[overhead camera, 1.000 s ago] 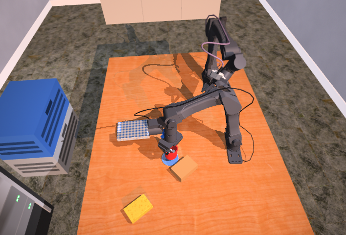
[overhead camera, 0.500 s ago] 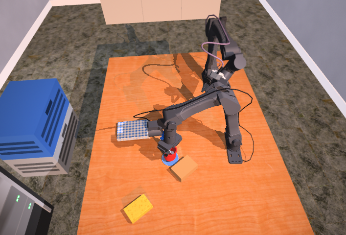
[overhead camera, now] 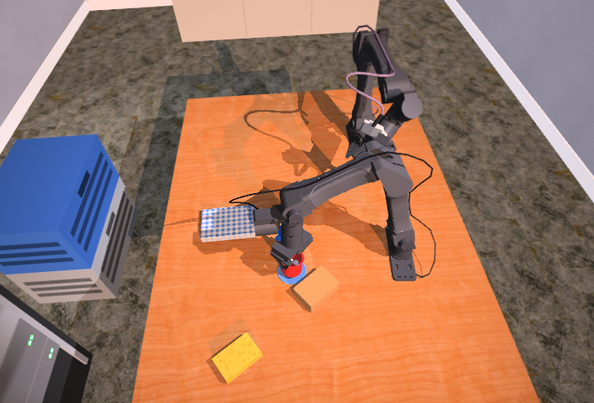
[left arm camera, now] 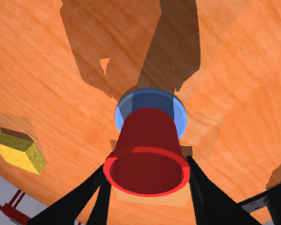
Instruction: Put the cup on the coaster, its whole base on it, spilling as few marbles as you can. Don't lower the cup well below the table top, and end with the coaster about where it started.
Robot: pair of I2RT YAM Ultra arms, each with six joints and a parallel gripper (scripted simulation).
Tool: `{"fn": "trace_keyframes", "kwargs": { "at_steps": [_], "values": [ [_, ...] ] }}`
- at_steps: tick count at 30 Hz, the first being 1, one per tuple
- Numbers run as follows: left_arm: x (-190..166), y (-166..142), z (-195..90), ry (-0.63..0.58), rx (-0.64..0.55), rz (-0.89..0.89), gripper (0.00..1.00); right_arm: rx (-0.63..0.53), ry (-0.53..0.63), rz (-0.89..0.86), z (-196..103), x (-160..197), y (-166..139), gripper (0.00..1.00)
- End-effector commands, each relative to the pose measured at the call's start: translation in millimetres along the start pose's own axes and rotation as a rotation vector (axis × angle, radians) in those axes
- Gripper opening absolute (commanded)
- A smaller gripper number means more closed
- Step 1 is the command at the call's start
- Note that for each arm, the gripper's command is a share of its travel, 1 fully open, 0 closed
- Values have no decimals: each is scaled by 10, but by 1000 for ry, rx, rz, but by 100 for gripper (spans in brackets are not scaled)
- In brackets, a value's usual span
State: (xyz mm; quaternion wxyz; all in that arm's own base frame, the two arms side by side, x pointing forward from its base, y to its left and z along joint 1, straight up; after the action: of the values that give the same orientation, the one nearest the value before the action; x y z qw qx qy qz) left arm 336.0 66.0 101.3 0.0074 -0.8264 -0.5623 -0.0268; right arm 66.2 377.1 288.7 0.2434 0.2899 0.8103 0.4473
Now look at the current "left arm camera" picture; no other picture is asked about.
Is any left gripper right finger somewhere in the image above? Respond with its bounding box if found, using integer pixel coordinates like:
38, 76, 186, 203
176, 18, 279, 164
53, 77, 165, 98
186, 156, 262, 225

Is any yellow sponge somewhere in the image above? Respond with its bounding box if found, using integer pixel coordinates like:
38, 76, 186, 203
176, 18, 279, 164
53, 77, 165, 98
0, 133, 47, 174

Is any red cup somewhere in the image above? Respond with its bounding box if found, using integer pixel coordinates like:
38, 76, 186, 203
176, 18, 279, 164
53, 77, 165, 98
103, 108, 189, 197

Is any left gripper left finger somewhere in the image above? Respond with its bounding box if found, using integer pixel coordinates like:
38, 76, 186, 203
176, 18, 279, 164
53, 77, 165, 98
26, 162, 111, 225

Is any blue round disc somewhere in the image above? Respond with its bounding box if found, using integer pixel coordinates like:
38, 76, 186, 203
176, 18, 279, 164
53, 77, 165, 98
114, 88, 187, 139

